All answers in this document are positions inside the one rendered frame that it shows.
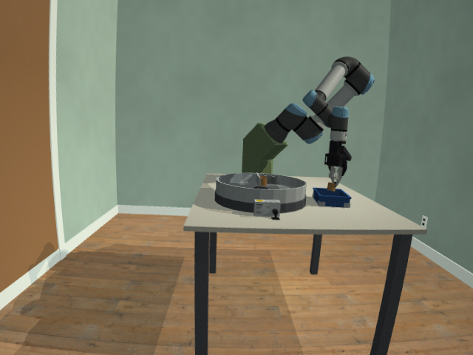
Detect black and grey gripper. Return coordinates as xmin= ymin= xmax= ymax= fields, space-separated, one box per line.
xmin=324 ymin=141 xmax=347 ymax=187

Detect blue crate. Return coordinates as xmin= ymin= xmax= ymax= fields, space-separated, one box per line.
xmin=313 ymin=187 xmax=351 ymax=208

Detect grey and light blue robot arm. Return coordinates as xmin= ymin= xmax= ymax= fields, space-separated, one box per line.
xmin=265 ymin=56 xmax=375 ymax=144

